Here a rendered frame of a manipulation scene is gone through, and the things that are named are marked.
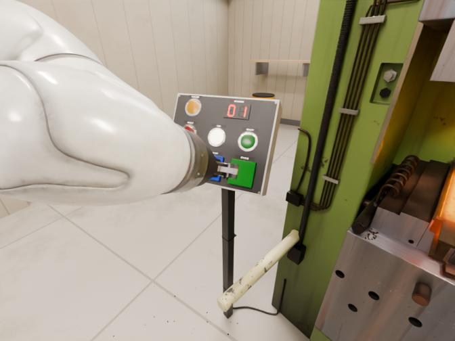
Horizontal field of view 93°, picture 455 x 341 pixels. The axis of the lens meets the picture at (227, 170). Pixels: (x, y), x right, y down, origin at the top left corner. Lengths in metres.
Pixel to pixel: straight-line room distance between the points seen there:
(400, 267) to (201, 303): 1.13
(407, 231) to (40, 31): 0.72
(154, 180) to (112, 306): 1.49
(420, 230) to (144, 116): 0.62
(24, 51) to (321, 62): 0.69
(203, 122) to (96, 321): 1.30
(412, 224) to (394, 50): 0.42
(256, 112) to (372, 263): 0.49
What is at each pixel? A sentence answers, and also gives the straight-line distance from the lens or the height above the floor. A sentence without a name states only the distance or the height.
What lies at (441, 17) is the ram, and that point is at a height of 1.37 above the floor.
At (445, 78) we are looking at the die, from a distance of 0.57.
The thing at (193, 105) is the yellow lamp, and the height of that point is 1.17.
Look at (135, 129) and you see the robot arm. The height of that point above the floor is 1.26.
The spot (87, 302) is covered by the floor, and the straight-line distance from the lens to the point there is 1.74.
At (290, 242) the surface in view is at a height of 0.64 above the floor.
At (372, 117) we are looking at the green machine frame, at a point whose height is 1.16.
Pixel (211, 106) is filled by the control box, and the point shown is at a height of 1.17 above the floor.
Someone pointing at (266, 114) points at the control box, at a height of 1.16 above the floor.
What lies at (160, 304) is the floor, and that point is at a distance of 1.57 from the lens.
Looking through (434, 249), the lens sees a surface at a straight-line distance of 0.60.
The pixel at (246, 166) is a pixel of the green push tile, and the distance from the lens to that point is 0.63.
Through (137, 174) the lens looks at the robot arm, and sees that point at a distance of 0.18.
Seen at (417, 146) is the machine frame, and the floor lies 1.01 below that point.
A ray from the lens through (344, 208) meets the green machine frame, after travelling 0.86.
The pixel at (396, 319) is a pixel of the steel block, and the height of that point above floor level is 0.74.
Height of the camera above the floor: 1.31
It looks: 28 degrees down
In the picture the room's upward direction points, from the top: straight up
